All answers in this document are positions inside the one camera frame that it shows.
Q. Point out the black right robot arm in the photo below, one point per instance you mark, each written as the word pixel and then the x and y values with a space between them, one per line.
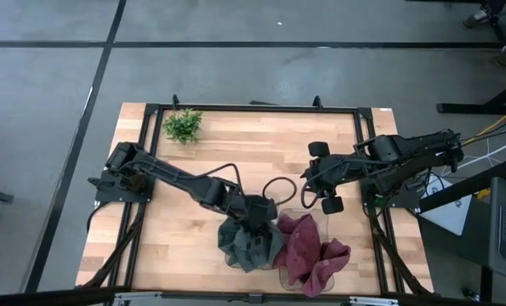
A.
pixel 405 149

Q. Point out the maroon hat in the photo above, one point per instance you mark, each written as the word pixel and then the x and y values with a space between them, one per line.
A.
pixel 329 263
pixel 299 251

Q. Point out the silver beam bracket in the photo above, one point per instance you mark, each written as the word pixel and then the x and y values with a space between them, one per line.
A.
pixel 131 298
pixel 373 301

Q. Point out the small green potted plant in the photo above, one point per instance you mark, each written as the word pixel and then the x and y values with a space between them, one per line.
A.
pixel 183 125

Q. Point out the black desk bar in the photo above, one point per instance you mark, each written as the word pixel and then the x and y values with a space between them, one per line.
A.
pixel 465 187

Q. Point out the black aluminium table frame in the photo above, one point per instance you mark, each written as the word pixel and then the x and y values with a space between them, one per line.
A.
pixel 257 109

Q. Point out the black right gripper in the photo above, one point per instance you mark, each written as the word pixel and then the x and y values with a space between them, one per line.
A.
pixel 327 172

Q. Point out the clear plastic bin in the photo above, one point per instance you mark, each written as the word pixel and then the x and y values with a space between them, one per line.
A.
pixel 230 261
pixel 325 227

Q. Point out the black table-level camera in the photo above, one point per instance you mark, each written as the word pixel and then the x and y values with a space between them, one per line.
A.
pixel 254 299

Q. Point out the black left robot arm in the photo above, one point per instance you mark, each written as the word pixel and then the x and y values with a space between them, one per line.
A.
pixel 184 183

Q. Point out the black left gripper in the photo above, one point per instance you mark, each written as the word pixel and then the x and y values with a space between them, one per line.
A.
pixel 257 210

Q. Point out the yellow tag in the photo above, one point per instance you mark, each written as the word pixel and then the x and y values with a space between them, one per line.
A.
pixel 483 194

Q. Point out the black camera mount beam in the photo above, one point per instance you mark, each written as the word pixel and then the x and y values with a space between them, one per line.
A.
pixel 44 297

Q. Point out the black desk leg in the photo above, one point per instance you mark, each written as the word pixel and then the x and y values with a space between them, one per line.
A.
pixel 469 108

